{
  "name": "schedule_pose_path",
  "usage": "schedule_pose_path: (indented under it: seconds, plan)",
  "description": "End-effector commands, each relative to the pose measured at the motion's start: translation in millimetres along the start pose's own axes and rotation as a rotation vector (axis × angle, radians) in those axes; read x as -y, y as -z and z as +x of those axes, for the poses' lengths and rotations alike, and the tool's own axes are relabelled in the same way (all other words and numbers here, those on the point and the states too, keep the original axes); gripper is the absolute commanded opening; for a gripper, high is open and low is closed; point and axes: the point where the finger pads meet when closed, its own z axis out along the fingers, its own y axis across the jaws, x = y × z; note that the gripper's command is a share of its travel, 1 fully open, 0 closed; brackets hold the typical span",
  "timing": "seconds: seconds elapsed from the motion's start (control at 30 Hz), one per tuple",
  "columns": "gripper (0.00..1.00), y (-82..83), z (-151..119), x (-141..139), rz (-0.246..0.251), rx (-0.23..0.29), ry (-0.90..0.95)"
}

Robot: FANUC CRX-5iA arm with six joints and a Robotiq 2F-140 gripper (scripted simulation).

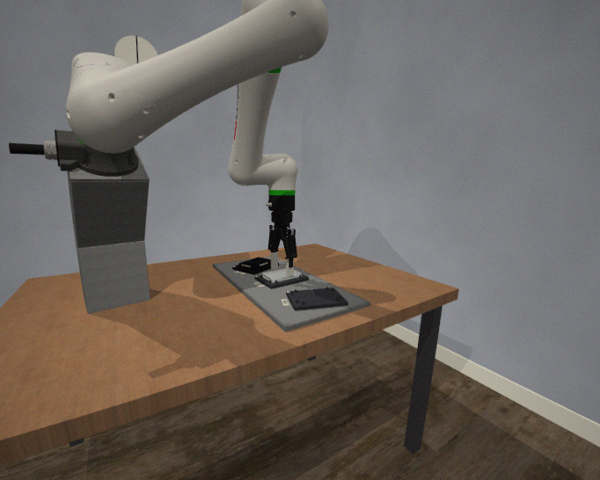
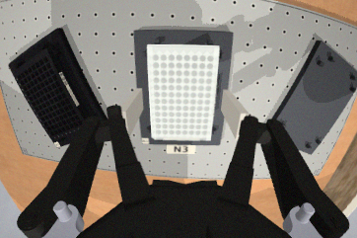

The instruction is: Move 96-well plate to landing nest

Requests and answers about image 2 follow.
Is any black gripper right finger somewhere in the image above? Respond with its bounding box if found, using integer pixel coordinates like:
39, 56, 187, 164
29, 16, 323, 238
205, 90, 349, 238

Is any white well plate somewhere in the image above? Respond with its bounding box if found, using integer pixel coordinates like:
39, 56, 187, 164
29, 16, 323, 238
147, 44, 220, 140

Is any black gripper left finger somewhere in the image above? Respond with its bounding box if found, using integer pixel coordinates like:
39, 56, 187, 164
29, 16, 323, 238
17, 88, 167, 238

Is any black well plate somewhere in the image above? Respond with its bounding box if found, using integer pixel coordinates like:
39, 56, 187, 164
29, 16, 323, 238
12, 45, 90, 140

